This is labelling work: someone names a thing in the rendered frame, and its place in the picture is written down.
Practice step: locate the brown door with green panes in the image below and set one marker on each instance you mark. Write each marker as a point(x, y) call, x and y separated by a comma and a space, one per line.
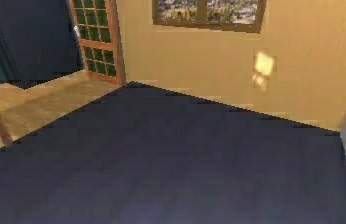
point(96, 40)

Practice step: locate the brown framed window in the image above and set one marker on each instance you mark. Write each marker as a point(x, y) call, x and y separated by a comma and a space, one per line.
point(207, 15)

